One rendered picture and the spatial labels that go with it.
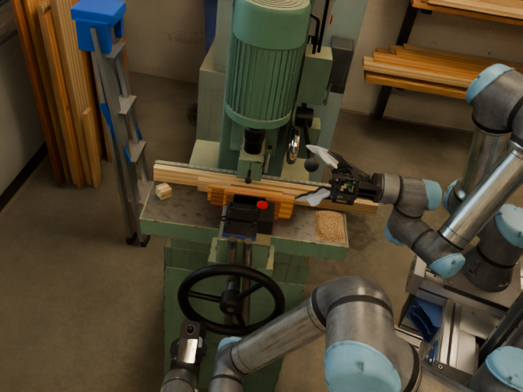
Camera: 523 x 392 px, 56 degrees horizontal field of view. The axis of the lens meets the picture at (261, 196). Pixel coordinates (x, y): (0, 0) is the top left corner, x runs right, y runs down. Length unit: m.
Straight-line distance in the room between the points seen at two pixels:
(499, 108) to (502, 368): 0.57
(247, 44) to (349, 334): 0.69
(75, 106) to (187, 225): 1.41
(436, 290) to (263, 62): 0.90
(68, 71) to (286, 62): 1.56
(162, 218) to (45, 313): 1.09
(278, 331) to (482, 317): 0.82
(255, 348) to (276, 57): 0.65
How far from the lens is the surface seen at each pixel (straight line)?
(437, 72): 3.36
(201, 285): 1.58
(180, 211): 1.44
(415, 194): 1.25
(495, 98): 1.26
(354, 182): 1.20
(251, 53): 1.18
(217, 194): 1.44
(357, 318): 0.83
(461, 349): 1.56
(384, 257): 2.76
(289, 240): 1.40
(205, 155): 1.83
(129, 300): 2.36
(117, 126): 2.15
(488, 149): 1.38
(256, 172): 1.39
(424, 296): 1.68
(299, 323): 0.98
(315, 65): 1.46
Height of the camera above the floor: 1.88
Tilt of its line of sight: 40 degrees down
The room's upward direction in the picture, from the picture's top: 10 degrees clockwise
